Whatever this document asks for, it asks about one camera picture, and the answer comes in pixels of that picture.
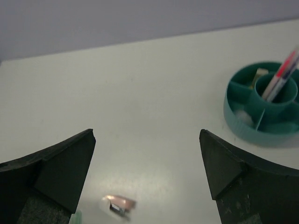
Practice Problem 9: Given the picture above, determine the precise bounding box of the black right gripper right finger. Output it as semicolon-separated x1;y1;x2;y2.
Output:
199;129;299;224

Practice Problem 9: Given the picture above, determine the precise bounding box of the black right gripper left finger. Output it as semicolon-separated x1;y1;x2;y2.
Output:
0;129;96;224

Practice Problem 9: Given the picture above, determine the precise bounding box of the green glue stick tube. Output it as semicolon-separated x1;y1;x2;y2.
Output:
69;210;82;224

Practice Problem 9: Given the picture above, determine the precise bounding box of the clear tape roll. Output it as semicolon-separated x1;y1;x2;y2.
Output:
235;110;254;126

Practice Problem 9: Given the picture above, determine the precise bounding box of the pink white stapler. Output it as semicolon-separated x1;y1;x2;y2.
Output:
99;195;136;222

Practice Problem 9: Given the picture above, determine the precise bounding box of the thin purple pen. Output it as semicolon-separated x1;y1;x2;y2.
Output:
266;56;299;103

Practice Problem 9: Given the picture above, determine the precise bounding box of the pink pen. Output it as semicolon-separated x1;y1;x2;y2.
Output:
261;45;299;101

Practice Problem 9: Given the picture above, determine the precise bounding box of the teal round divided container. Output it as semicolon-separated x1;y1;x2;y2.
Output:
223;62;299;147

